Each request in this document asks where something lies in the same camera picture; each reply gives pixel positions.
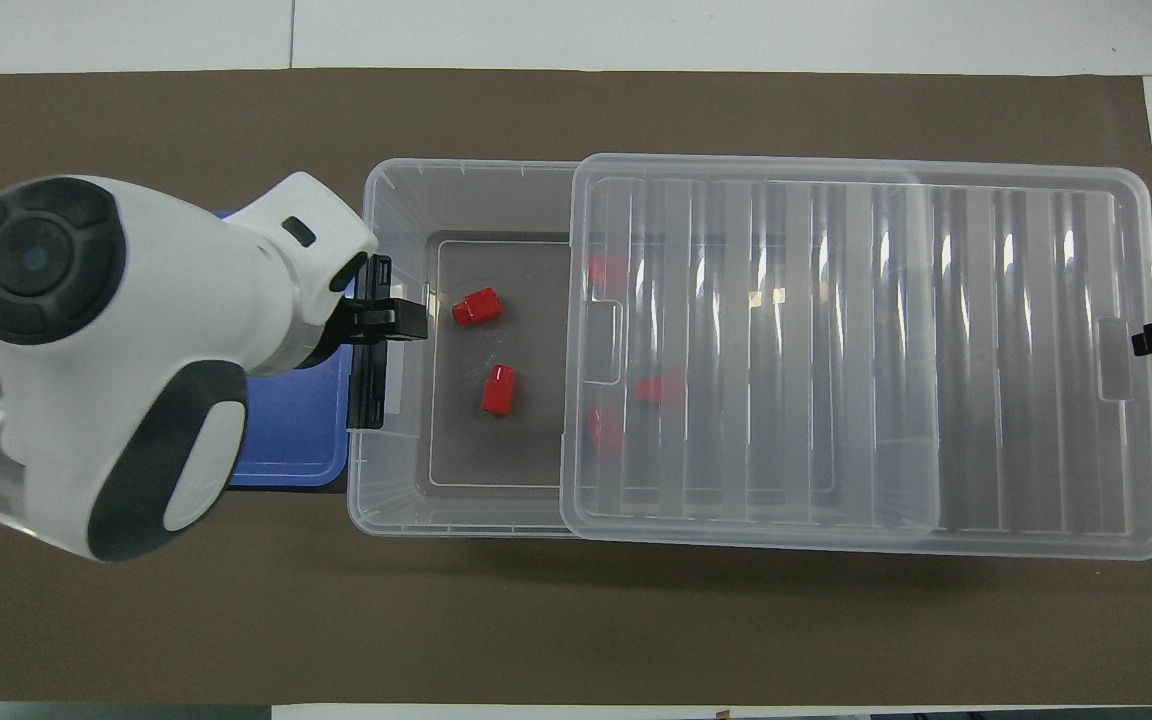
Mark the brown table mat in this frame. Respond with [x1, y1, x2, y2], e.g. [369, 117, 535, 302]
[0, 68, 1152, 706]

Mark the black box latch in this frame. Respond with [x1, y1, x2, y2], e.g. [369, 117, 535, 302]
[347, 254, 395, 431]

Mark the clear plastic storage box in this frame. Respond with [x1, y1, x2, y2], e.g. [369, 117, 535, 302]
[346, 158, 942, 539]

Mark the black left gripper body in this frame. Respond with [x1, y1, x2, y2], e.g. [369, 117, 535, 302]
[311, 298, 370, 370]

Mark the blue plastic tray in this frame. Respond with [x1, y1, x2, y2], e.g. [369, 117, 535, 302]
[214, 208, 352, 489]

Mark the clear ribbed plastic lid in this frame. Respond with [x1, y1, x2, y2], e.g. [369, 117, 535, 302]
[559, 152, 1152, 561]

